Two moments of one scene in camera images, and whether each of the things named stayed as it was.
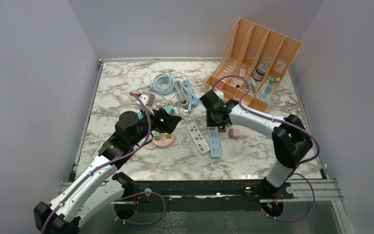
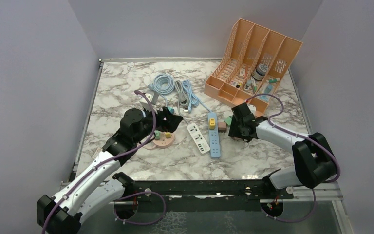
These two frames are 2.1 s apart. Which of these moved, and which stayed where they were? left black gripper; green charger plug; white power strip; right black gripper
Moved: right black gripper
Stayed: left black gripper; green charger plug; white power strip
